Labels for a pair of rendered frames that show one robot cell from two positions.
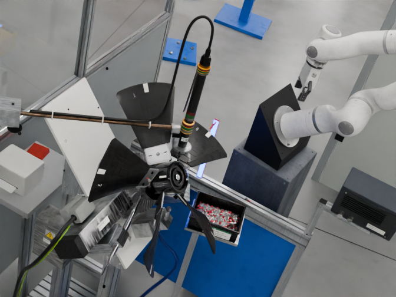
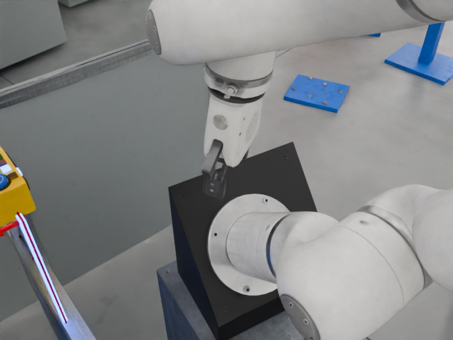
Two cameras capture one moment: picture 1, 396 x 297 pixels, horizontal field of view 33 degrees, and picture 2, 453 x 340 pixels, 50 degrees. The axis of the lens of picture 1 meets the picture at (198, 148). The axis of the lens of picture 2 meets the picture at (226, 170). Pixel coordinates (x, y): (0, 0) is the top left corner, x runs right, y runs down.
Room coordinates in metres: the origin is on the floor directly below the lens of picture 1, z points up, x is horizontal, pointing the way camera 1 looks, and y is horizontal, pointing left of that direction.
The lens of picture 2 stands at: (1.95, -0.64, 1.80)
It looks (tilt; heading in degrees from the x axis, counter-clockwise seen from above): 43 degrees down; 35
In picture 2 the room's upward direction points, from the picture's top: straight up
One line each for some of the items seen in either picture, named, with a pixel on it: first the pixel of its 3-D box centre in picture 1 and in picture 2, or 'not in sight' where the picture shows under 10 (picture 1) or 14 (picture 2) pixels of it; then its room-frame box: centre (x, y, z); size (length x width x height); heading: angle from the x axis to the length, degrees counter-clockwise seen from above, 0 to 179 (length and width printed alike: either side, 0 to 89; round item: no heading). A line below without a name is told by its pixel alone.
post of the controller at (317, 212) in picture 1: (315, 217); not in sight; (2.06, -0.55, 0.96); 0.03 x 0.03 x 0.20; 73
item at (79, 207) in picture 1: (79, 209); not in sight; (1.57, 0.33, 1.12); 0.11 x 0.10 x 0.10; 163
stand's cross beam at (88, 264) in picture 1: (87, 263); not in sight; (1.80, 0.31, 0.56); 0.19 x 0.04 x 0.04; 73
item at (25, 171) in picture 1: (15, 171); not in sight; (1.85, 0.67, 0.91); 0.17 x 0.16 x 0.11; 73
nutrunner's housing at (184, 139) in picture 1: (193, 104); not in sight; (1.87, 0.06, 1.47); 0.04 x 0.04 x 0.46
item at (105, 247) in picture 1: (104, 238); not in sight; (1.56, 0.22, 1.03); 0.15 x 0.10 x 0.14; 73
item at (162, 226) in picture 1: (158, 218); not in sight; (1.84, 0.07, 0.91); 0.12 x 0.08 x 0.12; 73
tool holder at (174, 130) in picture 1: (181, 137); not in sight; (1.87, 0.07, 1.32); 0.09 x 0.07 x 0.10; 108
